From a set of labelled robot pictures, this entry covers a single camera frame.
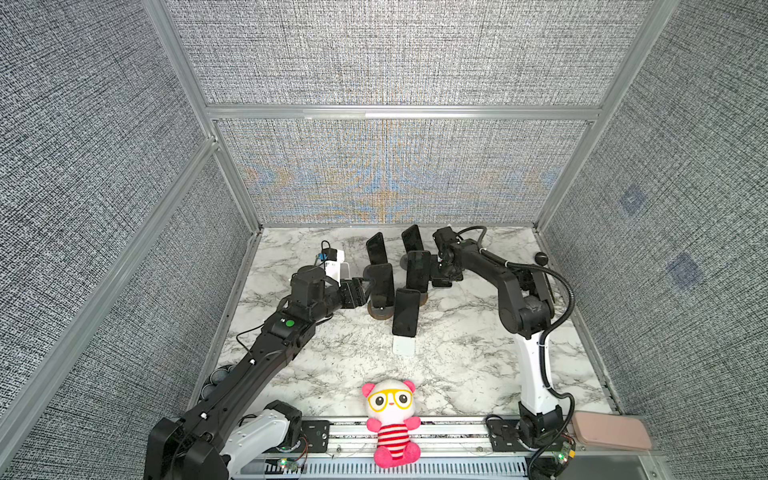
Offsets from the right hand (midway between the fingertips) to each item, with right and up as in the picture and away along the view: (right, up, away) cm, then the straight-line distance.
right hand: (438, 275), depth 106 cm
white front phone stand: (-13, -20, -18) cm, 30 cm away
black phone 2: (0, -3, -4) cm, 5 cm away
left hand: (-24, 0, -30) cm, 38 cm away
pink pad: (+37, -36, -32) cm, 61 cm away
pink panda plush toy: (-18, -29, -34) cm, 48 cm away
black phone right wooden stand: (-8, +2, -11) cm, 14 cm away
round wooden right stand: (-6, -7, -6) cm, 11 cm away
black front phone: (-13, -9, -23) cm, 28 cm away
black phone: (-9, +13, 0) cm, 16 cm away
